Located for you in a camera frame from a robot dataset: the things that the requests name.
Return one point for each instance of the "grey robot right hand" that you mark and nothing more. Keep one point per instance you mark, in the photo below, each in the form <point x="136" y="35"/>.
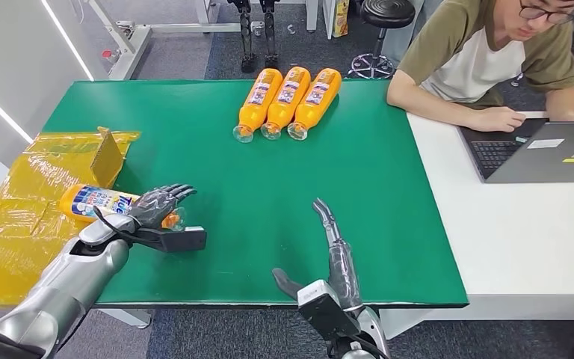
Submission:
<point x="344" y="270"/>

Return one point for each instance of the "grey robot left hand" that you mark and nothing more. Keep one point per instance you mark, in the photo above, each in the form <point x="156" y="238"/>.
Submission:
<point x="156" y="208"/>

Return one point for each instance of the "person's right hand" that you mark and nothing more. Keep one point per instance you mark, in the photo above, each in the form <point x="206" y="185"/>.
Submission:
<point x="499" y="119"/>

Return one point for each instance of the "orange detergent bottle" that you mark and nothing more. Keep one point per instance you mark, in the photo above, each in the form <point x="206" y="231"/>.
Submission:
<point x="94" y="200"/>
<point x="285" y="101"/>
<point x="315" y="101"/>
<point x="258" y="101"/>

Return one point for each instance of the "person's left forearm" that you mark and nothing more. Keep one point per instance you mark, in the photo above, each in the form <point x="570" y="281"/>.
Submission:
<point x="562" y="104"/>

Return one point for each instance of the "person's right forearm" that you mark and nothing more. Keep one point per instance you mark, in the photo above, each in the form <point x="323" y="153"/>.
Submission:
<point x="425" y="103"/>

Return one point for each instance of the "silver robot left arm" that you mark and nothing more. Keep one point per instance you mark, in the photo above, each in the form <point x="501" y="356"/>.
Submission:
<point x="59" y="297"/>

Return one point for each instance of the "person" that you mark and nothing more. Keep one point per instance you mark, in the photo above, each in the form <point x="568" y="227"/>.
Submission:
<point x="470" y="62"/>

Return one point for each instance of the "grey laptop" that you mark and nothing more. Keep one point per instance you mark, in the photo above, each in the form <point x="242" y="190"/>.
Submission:
<point x="549" y="161"/>

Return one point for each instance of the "white desk side panel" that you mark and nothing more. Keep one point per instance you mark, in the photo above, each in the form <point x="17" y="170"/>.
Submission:
<point x="416" y="322"/>

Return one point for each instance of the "person's glasses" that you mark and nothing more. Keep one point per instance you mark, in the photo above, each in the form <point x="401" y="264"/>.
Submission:
<point x="539" y="12"/>

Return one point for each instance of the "green table mat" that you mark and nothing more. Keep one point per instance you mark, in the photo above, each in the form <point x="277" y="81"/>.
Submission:
<point x="267" y="173"/>

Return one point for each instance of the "yellow tape-wrapped cardboard box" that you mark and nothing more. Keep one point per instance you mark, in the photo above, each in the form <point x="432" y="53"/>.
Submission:
<point x="19" y="233"/>

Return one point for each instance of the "black round stool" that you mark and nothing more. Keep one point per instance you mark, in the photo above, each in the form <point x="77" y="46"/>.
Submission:
<point x="387" y="12"/>

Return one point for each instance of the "red knob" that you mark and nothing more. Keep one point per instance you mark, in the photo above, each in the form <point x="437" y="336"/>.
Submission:
<point x="107" y="53"/>

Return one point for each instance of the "yellow printed carton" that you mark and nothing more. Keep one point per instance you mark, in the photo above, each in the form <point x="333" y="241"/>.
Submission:
<point x="341" y="17"/>

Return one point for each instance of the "black robot leg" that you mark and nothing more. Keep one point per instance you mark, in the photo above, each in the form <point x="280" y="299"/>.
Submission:
<point x="269" y="39"/>
<point x="246" y="39"/>

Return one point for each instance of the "white furniture panel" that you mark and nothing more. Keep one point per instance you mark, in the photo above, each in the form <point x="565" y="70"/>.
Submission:
<point x="313" y="15"/>

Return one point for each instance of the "small white floor clip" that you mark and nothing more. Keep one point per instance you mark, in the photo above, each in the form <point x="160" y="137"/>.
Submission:
<point x="291" y="29"/>

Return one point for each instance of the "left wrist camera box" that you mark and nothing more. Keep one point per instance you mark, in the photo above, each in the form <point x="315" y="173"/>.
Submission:
<point x="183" y="240"/>

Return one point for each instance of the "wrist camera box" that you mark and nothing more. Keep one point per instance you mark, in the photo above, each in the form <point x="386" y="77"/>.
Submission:
<point x="183" y="240"/>
<point x="321" y="307"/>

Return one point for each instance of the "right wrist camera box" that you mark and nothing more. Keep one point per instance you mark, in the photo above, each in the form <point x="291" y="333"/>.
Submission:
<point x="321" y="307"/>

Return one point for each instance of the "white metal stand frame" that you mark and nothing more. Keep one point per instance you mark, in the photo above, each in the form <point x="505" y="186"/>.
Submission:
<point x="131" y="42"/>

